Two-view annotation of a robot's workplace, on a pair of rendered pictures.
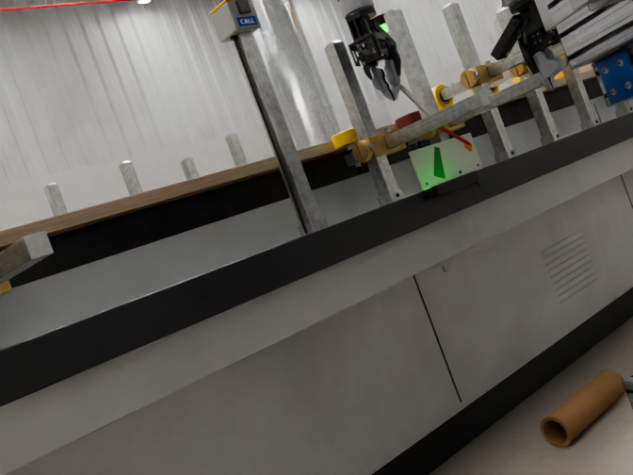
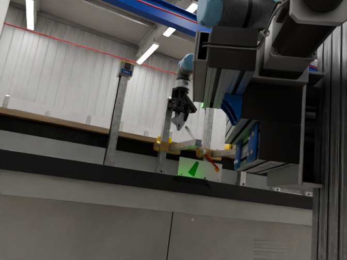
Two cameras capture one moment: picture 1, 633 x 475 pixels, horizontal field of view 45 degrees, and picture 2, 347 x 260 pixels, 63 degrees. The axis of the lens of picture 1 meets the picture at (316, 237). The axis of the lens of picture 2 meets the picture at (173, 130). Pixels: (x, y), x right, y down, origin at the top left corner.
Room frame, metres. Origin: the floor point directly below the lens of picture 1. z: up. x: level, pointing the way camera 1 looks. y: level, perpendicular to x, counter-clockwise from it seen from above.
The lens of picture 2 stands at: (0.45, -0.71, 0.64)
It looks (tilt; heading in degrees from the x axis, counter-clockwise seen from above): 12 degrees up; 19
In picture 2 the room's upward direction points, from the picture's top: 8 degrees clockwise
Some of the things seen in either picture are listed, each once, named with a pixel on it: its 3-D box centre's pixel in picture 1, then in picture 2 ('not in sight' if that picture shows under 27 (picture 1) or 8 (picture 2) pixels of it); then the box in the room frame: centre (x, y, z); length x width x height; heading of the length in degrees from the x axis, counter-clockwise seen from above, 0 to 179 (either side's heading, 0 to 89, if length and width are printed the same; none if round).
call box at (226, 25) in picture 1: (235, 21); (125, 70); (1.64, 0.00, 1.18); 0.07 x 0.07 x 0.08; 41
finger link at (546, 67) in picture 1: (547, 69); not in sight; (1.73, -0.63, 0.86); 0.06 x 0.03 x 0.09; 41
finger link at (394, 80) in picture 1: (390, 79); (179, 120); (1.75, -0.29, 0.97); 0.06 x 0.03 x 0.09; 151
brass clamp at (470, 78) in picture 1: (480, 75); not in sight; (2.15, -0.59, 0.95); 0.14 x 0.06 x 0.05; 131
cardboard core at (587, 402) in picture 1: (584, 406); not in sight; (1.94, -0.49, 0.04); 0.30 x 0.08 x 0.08; 131
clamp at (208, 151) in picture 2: (439, 124); (208, 153); (1.99, -0.40, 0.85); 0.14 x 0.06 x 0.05; 131
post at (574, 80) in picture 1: (573, 78); not in sight; (2.46, -0.96, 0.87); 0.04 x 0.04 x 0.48; 41
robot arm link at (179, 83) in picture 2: (358, 5); (183, 86); (1.76, -0.28, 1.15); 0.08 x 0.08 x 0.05
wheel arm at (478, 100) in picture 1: (411, 133); (177, 147); (1.76, -0.29, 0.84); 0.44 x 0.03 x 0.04; 41
